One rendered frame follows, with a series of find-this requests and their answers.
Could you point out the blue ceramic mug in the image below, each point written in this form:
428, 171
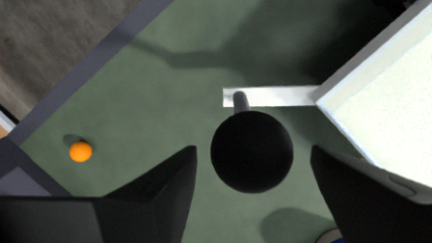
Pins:
332, 236

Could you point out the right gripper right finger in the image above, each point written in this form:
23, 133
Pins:
370, 204

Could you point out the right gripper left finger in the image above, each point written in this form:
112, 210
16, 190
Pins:
153, 208

